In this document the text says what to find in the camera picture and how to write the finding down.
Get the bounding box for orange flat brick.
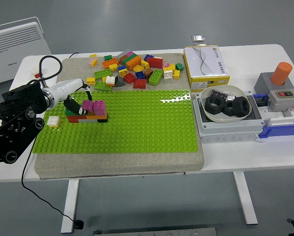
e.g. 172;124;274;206
86;113;108;120

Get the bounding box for red long brick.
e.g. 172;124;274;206
146;57;163;69
66;115;87;123

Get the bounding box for grey switch box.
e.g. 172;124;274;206
267;88;294;113

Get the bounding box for black power cord with plug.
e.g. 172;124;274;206
21;137;85;231

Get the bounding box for lime green long brick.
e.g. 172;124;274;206
93;81;112;92
93;67;112;79
148;69;164;86

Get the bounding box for lime green baseplate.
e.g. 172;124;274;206
32;88;198;154

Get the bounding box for purple circuit board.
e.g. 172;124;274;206
210;89;229;101

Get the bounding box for orange long brick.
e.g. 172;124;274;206
125;56;142;71
101;58;120;69

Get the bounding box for small silver packet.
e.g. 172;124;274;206
191;34;206;44

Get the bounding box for blue and white breaker assembly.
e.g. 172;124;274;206
252;93;294;144

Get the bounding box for red square brick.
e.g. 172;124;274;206
123;72;137;85

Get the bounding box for pink square brick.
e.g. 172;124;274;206
93;100;106;116
82;100;95;112

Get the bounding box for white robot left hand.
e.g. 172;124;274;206
49;78;95;116

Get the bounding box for grey junction box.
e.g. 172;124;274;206
192;90;265;144

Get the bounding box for white and red brick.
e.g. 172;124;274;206
31;67;44;79

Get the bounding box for yellow and white carton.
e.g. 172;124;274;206
183;45;230;93

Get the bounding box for grey block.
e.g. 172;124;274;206
254;72;294;95

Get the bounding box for white panel heater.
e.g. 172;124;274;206
0;16;52;95

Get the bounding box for grey-brown mat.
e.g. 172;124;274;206
33;53;205;179

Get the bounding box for white and yellow brick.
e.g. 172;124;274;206
47;115;62;128

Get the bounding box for white table leg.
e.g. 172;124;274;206
60;178;80;234
232;171;259;225

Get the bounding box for orange cylinder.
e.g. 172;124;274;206
270;61;293;86

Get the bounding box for red sloped brick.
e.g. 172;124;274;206
132;78;147;89

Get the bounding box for grey sloped brick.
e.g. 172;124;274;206
114;75;126;88

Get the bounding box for large black nut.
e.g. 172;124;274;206
204;95;226;115
231;96;251;118
222;100;236;118

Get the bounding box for white bowl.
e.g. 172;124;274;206
200;85;252;123

